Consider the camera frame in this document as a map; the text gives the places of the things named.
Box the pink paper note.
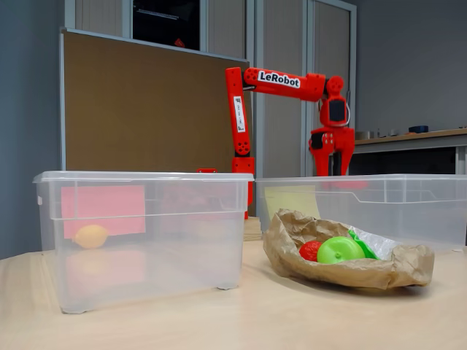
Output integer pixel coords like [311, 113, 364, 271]
[60, 184, 147, 240]

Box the wooden base block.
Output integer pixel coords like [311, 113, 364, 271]
[243, 215, 264, 242]

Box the red toy strawberry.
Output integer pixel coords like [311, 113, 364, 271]
[298, 240, 324, 263]

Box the brown cork pin board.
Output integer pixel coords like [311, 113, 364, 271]
[59, 27, 252, 172]

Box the grey tall cabinet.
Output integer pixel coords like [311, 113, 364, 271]
[64, 0, 358, 179]

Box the wooden side table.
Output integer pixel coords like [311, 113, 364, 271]
[352, 127, 467, 176]

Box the clear plastic bin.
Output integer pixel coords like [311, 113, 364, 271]
[32, 170, 255, 314]
[254, 174, 467, 252]

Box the yellow toy lemon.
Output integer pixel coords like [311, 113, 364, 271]
[72, 225, 109, 250]

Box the green toy apple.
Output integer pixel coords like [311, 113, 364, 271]
[316, 236, 366, 265]

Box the crumpled brown paper bag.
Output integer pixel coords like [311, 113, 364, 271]
[262, 208, 436, 291]

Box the yellow paper note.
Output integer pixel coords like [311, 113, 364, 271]
[264, 184, 322, 223]

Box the light green toy lettuce leaf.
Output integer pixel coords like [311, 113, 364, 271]
[347, 229, 380, 260]

